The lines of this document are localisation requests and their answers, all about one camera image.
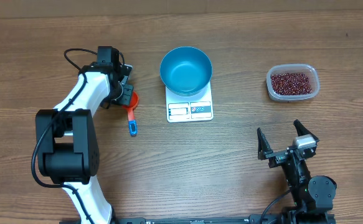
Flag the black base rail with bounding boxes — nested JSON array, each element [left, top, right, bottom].
[[59, 213, 336, 224]]

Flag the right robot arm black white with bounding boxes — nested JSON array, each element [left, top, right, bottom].
[[257, 119, 337, 224]]

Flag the red beans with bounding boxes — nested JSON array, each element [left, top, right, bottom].
[[270, 73, 312, 95]]

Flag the blue bowl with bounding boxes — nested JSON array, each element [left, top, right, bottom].
[[159, 46, 213, 96]]

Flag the orange measuring scoop blue handle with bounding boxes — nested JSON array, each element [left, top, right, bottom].
[[123, 91, 139, 137]]

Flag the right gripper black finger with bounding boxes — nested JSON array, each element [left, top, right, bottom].
[[257, 128, 273, 160], [293, 119, 319, 141]]

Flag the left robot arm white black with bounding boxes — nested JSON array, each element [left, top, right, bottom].
[[31, 46, 134, 223]]

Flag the clear plastic container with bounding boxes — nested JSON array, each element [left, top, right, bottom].
[[266, 63, 321, 102]]

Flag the white digital kitchen scale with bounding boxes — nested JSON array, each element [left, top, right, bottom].
[[166, 83, 214, 123]]

